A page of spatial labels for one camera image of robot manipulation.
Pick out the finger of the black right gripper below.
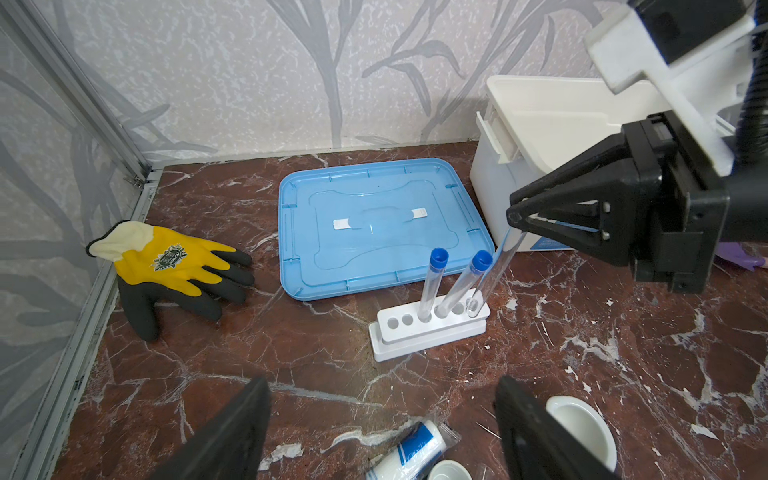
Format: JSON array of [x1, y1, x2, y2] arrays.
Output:
[[508, 131, 646, 212], [506, 206, 636, 267]]

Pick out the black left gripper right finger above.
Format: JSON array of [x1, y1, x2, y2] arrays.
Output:
[[493, 376, 617, 479]]

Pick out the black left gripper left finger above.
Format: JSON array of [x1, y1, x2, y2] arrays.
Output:
[[149, 377, 271, 479]]

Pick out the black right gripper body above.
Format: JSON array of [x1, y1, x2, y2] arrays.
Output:
[[630, 110, 730, 294]]

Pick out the white stoppered test tube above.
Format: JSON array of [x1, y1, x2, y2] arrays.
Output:
[[466, 227, 527, 318]]

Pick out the blue capped test tube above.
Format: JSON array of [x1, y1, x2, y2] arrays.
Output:
[[435, 250, 493, 318], [417, 247, 449, 323]]

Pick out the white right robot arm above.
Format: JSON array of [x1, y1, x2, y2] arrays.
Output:
[[506, 1, 767, 294]]

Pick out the white ceramic mortar bowl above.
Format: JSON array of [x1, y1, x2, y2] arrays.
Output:
[[546, 396, 618, 472]]

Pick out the purple pink plastic scoop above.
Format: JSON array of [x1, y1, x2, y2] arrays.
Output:
[[715, 242, 767, 271]]

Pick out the white plastic storage bin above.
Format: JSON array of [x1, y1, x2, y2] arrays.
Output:
[[470, 75, 671, 244]]

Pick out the white test tube rack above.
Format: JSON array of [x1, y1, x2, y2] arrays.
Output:
[[369, 289, 491, 362]]

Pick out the yellow black work glove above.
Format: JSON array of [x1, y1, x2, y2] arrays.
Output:
[[85, 221, 255, 342]]

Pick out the blue plastic bin lid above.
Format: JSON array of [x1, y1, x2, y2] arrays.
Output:
[[278, 158, 495, 301]]

